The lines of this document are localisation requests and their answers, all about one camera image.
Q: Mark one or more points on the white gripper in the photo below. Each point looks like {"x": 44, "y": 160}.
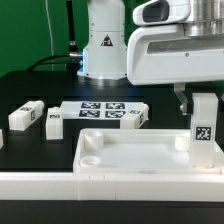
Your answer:
{"x": 164, "y": 55}

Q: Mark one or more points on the white L-shaped obstacle wall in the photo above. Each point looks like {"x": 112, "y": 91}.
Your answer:
{"x": 143, "y": 187}

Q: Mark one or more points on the white part at left edge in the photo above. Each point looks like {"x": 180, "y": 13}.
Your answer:
{"x": 1, "y": 139}

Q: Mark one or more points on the white desk tabletop tray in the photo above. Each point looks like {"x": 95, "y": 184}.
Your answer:
{"x": 139, "y": 151}

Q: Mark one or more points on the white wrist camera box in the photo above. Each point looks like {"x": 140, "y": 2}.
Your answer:
{"x": 156, "y": 12}

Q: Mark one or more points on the white marker base plate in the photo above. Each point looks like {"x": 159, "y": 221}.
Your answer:
{"x": 97, "y": 110}

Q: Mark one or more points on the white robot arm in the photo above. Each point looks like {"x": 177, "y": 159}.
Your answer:
{"x": 105, "y": 56}

